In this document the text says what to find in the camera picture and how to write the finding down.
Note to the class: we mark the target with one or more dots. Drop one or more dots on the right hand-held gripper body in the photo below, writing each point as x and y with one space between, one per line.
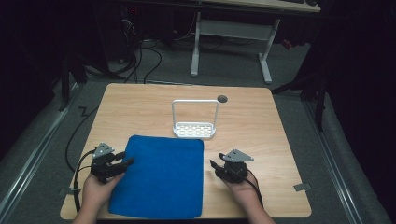
235 166

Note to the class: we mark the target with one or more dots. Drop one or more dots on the grey tape piece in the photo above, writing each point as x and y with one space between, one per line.
302 187

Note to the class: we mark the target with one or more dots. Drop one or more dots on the person's left hand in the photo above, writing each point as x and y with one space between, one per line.
96 189

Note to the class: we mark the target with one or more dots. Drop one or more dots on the black metal stand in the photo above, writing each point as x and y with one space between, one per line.
311 84
67 84

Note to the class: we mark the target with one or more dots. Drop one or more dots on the white towel rack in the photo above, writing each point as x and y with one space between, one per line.
194 119

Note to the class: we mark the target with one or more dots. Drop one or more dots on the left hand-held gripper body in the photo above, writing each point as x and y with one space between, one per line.
101 161

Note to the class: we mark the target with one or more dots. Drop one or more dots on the person's right hand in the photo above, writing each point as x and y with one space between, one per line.
242 189

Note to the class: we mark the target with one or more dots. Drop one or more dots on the white desk frame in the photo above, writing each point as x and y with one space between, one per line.
232 37

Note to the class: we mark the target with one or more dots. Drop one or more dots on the blue towel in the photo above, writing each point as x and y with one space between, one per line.
160 175

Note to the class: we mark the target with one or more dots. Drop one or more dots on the round grey table grommet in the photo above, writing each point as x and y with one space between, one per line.
222 99

